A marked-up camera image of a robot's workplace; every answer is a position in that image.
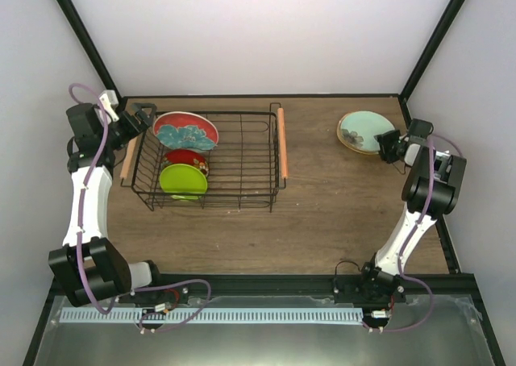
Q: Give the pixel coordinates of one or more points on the right black frame post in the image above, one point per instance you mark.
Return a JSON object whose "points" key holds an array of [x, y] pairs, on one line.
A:
{"points": [[442, 27]]}

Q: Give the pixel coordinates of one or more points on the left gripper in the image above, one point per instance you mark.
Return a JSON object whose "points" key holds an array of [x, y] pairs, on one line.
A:
{"points": [[132, 124]]}

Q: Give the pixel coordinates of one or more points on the light blue plate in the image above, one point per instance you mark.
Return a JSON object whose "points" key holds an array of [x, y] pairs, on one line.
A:
{"points": [[367, 124]]}

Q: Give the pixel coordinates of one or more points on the black wire dish rack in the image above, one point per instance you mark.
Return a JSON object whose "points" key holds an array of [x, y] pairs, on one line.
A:
{"points": [[245, 170]]}

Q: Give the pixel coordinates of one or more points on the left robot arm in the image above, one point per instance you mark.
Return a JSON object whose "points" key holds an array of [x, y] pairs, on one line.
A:
{"points": [[87, 266]]}

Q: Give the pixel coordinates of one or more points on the light blue slotted strip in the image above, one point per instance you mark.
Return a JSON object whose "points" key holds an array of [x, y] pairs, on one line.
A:
{"points": [[337, 316]]}

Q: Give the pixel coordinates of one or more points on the metal front panel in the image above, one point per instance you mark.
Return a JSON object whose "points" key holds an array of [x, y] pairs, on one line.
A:
{"points": [[440, 331]]}

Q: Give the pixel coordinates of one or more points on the beige floral plate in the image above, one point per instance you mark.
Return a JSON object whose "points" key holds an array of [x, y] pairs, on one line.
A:
{"points": [[351, 140]]}

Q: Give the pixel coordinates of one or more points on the small red floral plate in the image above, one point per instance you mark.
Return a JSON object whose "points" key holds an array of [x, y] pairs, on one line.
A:
{"points": [[185, 156]]}

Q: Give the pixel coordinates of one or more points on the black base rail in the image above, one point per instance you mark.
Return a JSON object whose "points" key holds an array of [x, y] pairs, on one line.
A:
{"points": [[342, 288]]}

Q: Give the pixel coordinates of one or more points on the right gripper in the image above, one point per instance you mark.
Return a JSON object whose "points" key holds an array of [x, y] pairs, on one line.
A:
{"points": [[384, 141]]}

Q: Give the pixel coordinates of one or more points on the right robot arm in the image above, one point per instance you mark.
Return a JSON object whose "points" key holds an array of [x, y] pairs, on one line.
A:
{"points": [[431, 190]]}

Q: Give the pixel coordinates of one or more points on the lime green plate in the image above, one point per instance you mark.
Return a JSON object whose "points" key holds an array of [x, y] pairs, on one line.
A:
{"points": [[183, 182]]}

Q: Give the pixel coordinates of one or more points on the black frame post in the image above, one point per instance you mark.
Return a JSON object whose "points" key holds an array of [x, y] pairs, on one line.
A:
{"points": [[75, 22], [442, 27]]}

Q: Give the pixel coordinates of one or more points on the left black frame post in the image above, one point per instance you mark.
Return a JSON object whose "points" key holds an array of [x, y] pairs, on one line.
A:
{"points": [[75, 22]]}

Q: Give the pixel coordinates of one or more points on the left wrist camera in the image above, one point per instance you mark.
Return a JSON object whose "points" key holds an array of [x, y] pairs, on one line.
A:
{"points": [[110, 102]]}

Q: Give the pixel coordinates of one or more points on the large red blue-flower plate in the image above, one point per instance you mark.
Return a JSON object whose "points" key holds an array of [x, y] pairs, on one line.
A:
{"points": [[185, 130]]}

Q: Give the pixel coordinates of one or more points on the right wooden rack handle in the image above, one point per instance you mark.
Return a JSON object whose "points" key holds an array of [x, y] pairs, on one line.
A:
{"points": [[282, 143]]}

